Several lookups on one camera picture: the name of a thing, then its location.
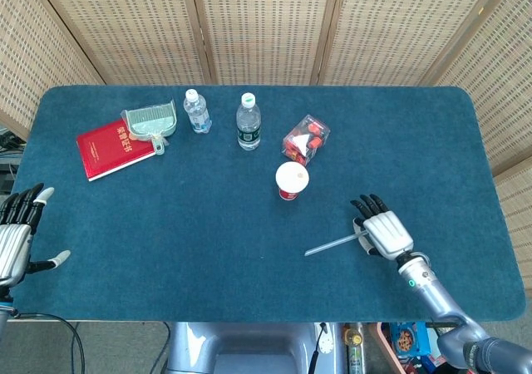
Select black cable with white plug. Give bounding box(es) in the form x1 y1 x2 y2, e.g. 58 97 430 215
309 322 336 374

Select thick black floor cable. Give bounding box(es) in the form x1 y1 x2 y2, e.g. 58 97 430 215
12 312 86 374

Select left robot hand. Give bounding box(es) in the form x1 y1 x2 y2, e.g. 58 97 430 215
0 182 71 288

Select red hardcover book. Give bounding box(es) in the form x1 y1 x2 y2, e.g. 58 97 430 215
76 118 157 183

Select transparent plastic straw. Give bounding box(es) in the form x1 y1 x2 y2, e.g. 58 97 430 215
304 231 369 258

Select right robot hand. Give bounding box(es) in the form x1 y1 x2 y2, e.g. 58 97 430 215
350 194 415 261

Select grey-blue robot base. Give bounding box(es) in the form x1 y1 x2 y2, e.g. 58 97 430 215
165 322 348 374

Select clear box with red items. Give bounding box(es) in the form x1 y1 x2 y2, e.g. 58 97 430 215
282 114 333 167

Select blue felt table cover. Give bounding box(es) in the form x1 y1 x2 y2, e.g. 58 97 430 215
6 85 527 323

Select black equipment with cables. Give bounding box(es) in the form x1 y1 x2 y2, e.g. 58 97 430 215
0 126 28 194

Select grey-green plastic dustpan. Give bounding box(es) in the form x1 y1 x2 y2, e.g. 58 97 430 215
120 97 179 157

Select orange plastic crate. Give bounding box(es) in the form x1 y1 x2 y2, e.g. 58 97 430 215
369 322 458 374

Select thin black cable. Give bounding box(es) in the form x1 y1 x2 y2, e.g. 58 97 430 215
149 322 172 374

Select clear bottle with blue label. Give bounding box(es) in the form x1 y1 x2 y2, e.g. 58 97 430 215
183 88 213 135

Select clear bottle with dark label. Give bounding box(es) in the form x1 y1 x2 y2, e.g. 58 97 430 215
235 92 262 151

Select bottle with yellow cap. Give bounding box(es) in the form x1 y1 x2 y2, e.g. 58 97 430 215
342 323 367 374

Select red cup with white lid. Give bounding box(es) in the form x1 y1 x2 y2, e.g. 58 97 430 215
274 161 311 202

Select blue snack box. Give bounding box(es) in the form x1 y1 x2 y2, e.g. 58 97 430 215
390 322 431 357

